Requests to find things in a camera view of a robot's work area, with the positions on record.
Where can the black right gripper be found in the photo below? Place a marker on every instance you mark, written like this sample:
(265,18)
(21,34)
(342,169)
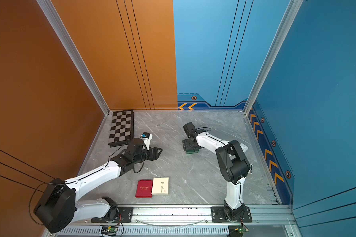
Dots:
(186,145)

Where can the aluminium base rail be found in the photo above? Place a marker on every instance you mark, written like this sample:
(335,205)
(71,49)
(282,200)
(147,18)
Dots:
(189,220)

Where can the right green circuit board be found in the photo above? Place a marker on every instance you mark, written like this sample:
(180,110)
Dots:
(237,231)

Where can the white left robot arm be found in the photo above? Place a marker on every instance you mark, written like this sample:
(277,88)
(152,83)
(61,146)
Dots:
(61,202)

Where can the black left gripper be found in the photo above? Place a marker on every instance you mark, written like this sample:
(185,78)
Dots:
(154,155)

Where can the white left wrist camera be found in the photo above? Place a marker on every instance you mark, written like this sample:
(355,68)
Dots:
(146,137)

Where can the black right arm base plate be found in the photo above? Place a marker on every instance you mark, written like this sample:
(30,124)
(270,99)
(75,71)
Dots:
(226,214)

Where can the left green circuit board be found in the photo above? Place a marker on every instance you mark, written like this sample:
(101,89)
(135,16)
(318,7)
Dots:
(109,231)

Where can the green jewelry box lid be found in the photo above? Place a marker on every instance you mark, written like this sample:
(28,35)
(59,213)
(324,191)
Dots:
(192,151)

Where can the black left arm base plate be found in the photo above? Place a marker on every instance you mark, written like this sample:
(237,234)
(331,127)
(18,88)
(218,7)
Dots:
(121,214)

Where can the silver aluminium corner post right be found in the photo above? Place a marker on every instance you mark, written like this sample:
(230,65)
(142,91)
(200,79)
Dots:
(279,38)

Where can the silver aluminium corner post left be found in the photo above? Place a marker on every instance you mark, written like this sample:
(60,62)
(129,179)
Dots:
(59,28)

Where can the silver aluminium corner post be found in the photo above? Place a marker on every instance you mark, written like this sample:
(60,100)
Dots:
(279,38)
(59,28)

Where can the white earbuds case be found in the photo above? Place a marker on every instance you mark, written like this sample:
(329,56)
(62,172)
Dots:
(244,147)

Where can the cream booklet with flower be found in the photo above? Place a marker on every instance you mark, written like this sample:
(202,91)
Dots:
(160,186)

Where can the green circuit board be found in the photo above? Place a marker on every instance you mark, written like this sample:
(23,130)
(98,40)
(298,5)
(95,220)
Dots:
(237,231)
(109,231)

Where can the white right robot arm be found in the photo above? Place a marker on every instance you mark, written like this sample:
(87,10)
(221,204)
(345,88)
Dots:
(233,164)

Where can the black and silver chessboard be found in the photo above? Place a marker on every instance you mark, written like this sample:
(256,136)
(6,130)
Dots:
(121,128)

